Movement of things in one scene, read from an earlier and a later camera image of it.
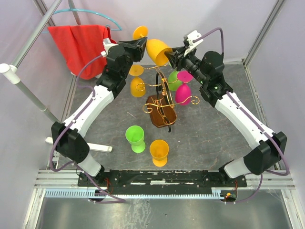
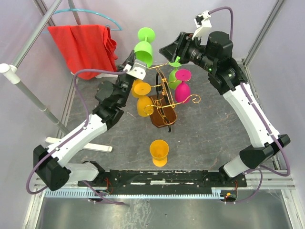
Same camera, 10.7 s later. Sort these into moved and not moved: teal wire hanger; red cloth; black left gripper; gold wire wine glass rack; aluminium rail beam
Moved: black left gripper
Not moved: red cloth; teal wire hanger; aluminium rail beam; gold wire wine glass rack
